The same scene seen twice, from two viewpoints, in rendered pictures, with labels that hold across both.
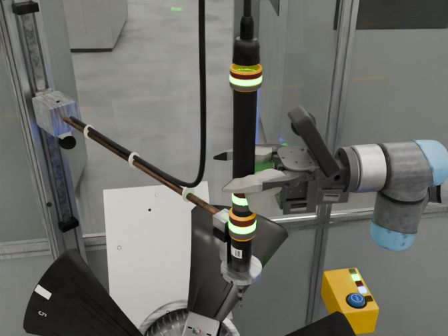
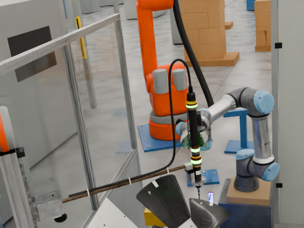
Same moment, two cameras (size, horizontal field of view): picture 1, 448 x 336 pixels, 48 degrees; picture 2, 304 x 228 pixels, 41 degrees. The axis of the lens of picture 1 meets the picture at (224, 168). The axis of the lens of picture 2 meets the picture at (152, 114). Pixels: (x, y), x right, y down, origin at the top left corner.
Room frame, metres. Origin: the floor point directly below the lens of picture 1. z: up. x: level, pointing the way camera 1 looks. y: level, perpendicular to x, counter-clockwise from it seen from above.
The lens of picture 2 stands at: (0.14, 1.45, 2.35)
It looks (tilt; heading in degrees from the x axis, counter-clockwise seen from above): 20 degrees down; 295
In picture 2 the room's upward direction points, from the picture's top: 7 degrees counter-clockwise
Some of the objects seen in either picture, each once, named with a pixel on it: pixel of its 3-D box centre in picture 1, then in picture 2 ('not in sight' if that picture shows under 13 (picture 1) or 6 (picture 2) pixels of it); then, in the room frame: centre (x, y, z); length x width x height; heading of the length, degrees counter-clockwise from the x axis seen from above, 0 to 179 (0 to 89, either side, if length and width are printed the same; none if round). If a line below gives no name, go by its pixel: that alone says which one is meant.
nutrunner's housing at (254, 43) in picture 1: (243, 169); (194, 138); (0.65, -0.03, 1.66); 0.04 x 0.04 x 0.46
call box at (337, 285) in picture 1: (347, 302); (160, 215); (1.00, -0.34, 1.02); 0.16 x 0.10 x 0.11; 9
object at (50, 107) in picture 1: (55, 112); (47, 205); (1.10, 0.40, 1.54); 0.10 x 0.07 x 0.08; 44
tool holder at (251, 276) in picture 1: (237, 247); (195, 172); (0.66, -0.02, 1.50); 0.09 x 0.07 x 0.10; 44
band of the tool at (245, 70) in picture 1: (245, 77); (192, 105); (0.65, -0.03, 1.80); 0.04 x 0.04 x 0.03
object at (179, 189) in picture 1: (133, 161); (128, 182); (0.87, 0.18, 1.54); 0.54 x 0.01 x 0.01; 44
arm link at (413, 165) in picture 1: (407, 166); (202, 119); (0.70, -0.30, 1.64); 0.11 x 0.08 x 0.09; 99
